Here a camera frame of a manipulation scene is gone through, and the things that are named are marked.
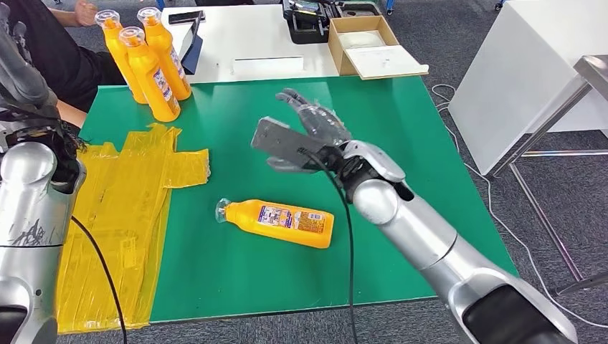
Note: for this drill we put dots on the person's left hand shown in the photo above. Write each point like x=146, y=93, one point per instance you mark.
x=85, y=13

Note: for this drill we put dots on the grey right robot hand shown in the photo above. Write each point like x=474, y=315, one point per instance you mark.
x=323, y=126

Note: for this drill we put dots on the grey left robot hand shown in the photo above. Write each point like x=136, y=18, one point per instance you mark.
x=28, y=80

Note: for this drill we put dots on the orange detergent bottle clear cap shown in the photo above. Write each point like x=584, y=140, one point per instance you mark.
x=285, y=225
x=164, y=45
x=116, y=52
x=152, y=80

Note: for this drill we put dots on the person's left forearm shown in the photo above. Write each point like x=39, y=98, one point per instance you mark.
x=64, y=15

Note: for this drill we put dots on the person's right forearm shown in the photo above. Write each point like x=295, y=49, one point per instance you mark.
x=71, y=114

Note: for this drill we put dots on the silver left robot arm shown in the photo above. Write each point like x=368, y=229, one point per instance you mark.
x=33, y=228

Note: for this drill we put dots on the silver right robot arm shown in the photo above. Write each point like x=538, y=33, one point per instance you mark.
x=427, y=237

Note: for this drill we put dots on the person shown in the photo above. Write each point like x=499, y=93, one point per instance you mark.
x=62, y=61

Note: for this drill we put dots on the brown cardboard box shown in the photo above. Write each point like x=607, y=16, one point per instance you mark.
x=335, y=51

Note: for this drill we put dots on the white foam lid board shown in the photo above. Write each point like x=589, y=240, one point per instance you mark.
x=385, y=62

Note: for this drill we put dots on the white foam pad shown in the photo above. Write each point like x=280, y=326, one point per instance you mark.
x=361, y=40

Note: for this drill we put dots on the black phone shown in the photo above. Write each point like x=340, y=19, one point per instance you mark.
x=186, y=17

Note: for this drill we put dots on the black tool case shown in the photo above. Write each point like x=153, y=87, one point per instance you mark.
x=309, y=24

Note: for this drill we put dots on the yellow plastic sheet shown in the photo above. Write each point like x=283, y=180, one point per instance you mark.
x=119, y=213

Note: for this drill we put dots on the steel frame table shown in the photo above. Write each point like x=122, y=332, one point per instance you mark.
x=591, y=70

